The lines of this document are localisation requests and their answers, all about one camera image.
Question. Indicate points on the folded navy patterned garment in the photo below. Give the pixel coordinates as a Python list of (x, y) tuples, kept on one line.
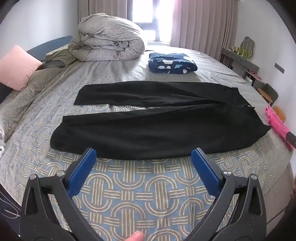
[(172, 63)]

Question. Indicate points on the dark framed window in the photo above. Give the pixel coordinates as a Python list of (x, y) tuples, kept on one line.
[(152, 25)]

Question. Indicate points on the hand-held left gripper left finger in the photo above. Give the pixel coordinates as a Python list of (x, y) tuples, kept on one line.
[(81, 172)]

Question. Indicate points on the folded grey patterned duvet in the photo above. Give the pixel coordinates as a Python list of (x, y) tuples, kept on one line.
[(108, 39)]

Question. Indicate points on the black pants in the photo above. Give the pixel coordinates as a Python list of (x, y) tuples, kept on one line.
[(150, 134)]

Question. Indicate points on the cloud shaped mirror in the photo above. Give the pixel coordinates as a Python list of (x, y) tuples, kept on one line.
[(248, 45)]

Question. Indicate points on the wooden stool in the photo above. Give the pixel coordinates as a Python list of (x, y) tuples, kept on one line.
[(280, 114)]

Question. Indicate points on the pink pillow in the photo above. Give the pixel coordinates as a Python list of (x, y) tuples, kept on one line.
[(17, 67)]

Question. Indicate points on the person's left hand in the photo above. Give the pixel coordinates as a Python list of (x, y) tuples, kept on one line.
[(136, 236)]

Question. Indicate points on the olive green blanket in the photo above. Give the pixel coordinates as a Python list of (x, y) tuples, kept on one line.
[(59, 58)]

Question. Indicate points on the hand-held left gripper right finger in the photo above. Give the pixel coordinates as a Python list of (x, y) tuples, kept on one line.
[(206, 171)]

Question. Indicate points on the blue headboard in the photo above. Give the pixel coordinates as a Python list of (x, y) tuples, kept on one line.
[(46, 47)]

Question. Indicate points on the grey wall shelf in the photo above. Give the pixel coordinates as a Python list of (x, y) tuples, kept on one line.
[(242, 60)]

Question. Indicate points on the beige curtain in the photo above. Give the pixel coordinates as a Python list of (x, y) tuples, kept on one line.
[(104, 8), (203, 25)]

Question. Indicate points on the wall switch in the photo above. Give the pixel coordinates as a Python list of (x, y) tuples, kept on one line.
[(279, 68)]

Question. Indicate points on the grey patterned bed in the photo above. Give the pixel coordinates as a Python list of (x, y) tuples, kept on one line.
[(138, 185)]

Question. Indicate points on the chair with wooden seat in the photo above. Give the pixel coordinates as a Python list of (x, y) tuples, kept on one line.
[(268, 93)]

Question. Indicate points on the pink garment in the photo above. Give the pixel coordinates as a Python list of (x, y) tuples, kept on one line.
[(277, 124)]

